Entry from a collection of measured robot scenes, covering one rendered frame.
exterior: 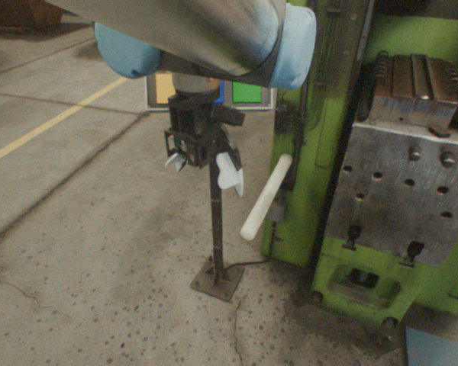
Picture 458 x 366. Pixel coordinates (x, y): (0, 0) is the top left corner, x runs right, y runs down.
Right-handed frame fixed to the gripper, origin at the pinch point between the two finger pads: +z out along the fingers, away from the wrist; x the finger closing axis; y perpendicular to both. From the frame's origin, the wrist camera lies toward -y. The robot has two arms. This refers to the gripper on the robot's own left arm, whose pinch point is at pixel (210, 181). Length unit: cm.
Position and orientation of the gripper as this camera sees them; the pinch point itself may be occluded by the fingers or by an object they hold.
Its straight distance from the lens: 62.7
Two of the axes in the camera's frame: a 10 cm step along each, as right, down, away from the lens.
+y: -5.3, 5.2, -6.7
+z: 0.0, 7.9, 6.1
